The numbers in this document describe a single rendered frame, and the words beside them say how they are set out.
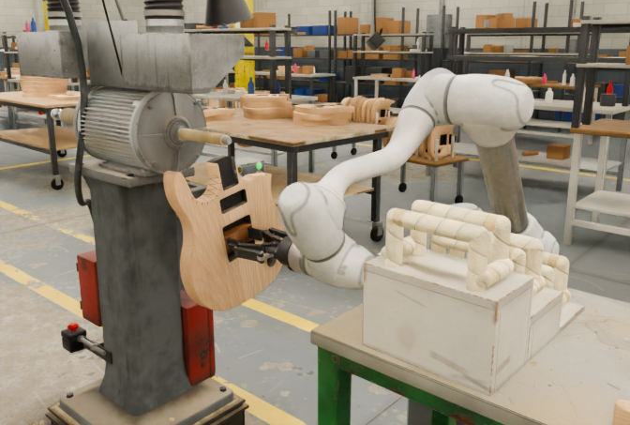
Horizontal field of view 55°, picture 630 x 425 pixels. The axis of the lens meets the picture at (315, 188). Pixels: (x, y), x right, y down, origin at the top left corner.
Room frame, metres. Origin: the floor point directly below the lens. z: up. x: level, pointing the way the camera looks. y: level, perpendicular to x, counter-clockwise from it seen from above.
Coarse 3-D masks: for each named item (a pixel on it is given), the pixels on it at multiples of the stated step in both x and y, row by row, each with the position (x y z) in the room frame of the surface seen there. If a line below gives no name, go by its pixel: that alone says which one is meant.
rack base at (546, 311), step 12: (540, 300) 1.09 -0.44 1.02; (552, 300) 1.09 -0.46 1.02; (540, 312) 1.04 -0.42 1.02; (552, 312) 1.09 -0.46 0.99; (540, 324) 1.05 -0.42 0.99; (552, 324) 1.10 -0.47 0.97; (540, 336) 1.05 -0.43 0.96; (552, 336) 1.10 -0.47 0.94; (528, 348) 1.01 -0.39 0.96; (540, 348) 1.06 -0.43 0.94; (528, 360) 1.02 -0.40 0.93
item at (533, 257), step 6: (528, 252) 1.13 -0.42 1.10; (534, 252) 1.12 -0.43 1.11; (540, 252) 1.12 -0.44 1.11; (528, 258) 1.13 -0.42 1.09; (534, 258) 1.12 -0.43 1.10; (540, 258) 1.12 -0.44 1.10; (528, 264) 1.13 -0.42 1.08; (534, 264) 1.12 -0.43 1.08; (540, 264) 1.12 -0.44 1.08; (528, 270) 1.13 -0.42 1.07; (534, 270) 1.12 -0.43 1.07; (540, 270) 1.12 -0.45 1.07; (534, 276) 1.12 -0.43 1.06
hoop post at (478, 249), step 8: (472, 240) 0.95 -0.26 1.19; (480, 240) 0.94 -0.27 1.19; (488, 240) 0.95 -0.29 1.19; (472, 248) 0.95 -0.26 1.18; (480, 248) 0.94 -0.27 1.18; (472, 256) 0.94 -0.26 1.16; (480, 256) 0.94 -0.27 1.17; (472, 264) 0.94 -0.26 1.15; (480, 264) 0.94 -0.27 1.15; (472, 272) 0.94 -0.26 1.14; (480, 272) 0.94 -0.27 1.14; (472, 280) 0.94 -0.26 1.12; (472, 288) 0.94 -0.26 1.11; (480, 288) 0.94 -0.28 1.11
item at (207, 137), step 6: (180, 132) 1.73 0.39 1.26; (186, 132) 1.71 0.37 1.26; (192, 132) 1.70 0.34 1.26; (198, 132) 1.68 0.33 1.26; (204, 132) 1.67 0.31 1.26; (210, 132) 1.66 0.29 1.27; (186, 138) 1.72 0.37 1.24; (192, 138) 1.69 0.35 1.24; (198, 138) 1.67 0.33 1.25; (204, 138) 1.66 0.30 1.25; (210, 138) 1.64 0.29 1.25; (216, 138) 1.63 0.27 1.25; (222, 144) 1.62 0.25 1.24
